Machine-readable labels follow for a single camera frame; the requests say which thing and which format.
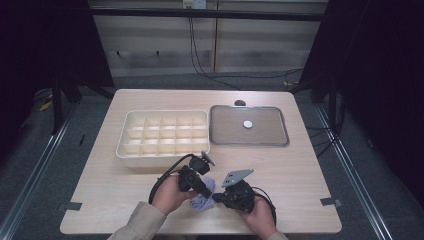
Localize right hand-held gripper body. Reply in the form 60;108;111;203
219;168;257;214

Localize right hand-held gripper black cable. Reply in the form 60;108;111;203
251;186;278;226

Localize white wall socket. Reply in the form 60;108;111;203
182;0;208;10

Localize black hanging cable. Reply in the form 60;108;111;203
188;16;243;91
191;16;304;80

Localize black metal stand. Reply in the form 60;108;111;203
288;76;344;134
49;66;116;136

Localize cream divided storage box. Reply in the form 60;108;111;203
115;109;211;169

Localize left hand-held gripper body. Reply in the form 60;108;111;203
178;150;216;193

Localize person's right hand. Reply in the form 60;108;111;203
236;195;278;240

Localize dark curtain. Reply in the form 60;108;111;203
299;0;424;208
0;0;114;161

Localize aluminium floor rail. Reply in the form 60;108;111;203
314;105;396;240
0;103;79;240

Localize grey tape strip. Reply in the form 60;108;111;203
57;201;83;213
319;197;344;208

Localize black floor cables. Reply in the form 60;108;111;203
306;124;338;158

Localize person's left hand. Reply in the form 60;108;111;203
151;174;198;216

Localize lilac sock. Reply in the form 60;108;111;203
189;176;218;213

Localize black horizontal bar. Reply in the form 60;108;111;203
89;8;329;22

